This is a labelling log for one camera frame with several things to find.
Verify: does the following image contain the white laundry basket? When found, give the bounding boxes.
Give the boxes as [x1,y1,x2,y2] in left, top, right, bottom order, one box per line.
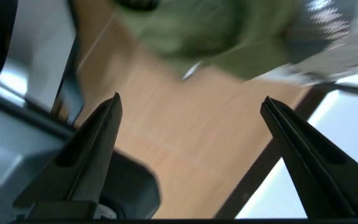
[253,0,358,88]

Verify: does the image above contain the green printed shirt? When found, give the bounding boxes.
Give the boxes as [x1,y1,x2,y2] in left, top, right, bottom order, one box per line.
[113,0,296,82]

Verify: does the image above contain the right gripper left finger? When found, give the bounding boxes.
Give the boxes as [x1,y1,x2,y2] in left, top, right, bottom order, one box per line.
[12,92,123,220]

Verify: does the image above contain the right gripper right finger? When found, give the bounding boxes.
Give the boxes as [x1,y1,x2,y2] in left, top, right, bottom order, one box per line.
[260,96,358,218]

